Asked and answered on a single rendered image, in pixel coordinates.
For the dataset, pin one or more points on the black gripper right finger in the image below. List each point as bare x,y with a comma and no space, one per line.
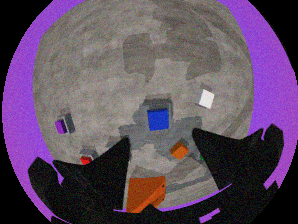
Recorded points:
223,155

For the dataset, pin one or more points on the purple button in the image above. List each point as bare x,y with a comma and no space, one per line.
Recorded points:
64,124

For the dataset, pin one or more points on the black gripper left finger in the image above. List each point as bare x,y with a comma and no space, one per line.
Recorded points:
105,175

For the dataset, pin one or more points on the red button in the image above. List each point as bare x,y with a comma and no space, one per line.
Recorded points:
87,156

